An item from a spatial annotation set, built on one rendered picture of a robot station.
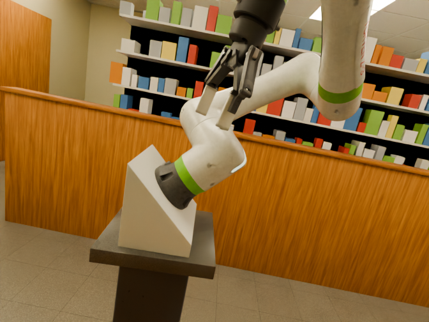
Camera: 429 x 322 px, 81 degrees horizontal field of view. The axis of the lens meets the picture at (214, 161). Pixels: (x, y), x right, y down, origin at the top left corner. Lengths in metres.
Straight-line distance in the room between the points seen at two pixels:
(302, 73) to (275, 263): 1.78
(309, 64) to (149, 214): 0.67
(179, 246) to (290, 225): 1.60
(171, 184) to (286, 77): 0.50
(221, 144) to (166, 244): 0.30
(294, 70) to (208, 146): 0.39
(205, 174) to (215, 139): 0.10
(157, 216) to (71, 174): 1.76
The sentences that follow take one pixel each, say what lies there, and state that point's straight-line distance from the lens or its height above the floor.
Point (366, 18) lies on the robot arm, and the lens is 0.64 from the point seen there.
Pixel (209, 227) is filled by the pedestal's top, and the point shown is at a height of 0.94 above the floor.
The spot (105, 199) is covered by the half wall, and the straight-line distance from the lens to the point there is 2.31.
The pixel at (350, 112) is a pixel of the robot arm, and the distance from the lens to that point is 0.86.
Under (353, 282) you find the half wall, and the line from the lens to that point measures 2.67.
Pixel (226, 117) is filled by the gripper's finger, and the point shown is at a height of 1.32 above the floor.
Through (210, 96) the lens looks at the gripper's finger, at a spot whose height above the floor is 1.36.
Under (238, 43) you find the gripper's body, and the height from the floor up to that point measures 1.47.
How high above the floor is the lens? 1.35
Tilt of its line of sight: 13 degrees down
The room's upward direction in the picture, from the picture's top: 11 degrees clockwise
